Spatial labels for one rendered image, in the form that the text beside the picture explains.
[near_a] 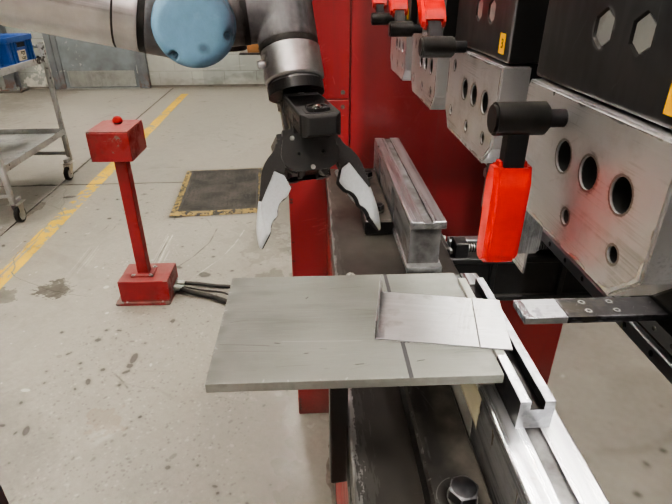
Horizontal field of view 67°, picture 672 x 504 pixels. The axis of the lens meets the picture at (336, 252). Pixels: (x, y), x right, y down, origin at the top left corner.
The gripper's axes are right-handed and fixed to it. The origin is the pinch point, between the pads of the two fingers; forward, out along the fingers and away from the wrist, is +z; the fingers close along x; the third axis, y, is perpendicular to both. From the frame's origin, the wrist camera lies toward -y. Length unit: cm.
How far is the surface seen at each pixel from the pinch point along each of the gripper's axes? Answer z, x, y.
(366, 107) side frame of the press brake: -32, -29, 59
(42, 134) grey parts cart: -115, 119, 346
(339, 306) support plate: 7.3, 1.1, -7.8
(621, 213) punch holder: 1.6, -4.8, -41.3
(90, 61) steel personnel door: -304, 132, 682
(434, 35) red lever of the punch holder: -16.2, -8.6, -19.5
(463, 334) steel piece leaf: 11.4, -9.1, -15.0
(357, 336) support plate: 10.0, 0.9, -12.6
